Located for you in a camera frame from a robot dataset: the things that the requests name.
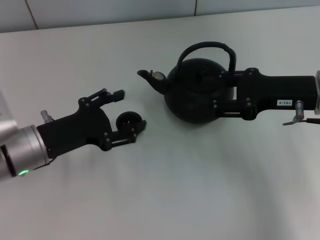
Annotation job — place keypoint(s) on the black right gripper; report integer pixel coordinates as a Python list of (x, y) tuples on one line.
[(275, 91)]

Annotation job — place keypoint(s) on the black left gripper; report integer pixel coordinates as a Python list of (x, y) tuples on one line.
[(80, 127)]

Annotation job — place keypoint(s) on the small black teacup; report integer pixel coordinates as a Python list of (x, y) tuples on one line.
[(127, 118)]

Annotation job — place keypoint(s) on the black round teapot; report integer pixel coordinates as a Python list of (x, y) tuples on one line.
[(190, 100)]

